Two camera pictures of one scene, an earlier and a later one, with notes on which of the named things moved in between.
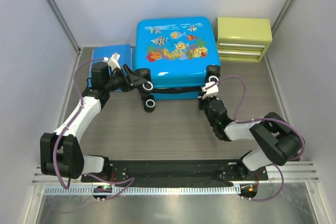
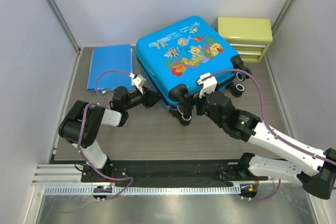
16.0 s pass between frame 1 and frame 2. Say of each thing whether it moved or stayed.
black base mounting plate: stayed
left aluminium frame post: stayed
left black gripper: moved
